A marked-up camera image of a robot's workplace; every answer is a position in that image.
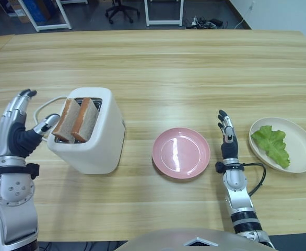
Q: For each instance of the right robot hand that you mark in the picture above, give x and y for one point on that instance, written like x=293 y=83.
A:
x=229 y=149

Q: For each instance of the green lettuce leaf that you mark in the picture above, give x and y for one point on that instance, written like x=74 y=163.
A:
x=274 y=143

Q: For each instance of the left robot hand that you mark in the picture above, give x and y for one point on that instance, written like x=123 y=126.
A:
x=17 y=136

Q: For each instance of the robot body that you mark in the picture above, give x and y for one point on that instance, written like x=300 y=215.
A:
x=192 y=239

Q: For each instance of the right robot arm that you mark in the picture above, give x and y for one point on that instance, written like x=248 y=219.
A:
x=240 y=201

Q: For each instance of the cream toaster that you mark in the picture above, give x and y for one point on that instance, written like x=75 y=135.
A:
x=95 y=136

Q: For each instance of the cream plate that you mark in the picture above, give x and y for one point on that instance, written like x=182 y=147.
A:
x=296 y=146

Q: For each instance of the bread slice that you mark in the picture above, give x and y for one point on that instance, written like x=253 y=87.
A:
x=86 y=121
x=66 y=121

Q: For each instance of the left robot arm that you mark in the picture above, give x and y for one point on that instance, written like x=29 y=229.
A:
x=10 y=201

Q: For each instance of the black office chair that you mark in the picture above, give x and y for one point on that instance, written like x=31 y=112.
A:
x=121 y=10

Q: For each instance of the pink plate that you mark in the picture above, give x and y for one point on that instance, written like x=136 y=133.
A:
x=181 y=153

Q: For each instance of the white table frame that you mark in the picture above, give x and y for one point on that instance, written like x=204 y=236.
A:
x=47 y=18
x=166 y=15

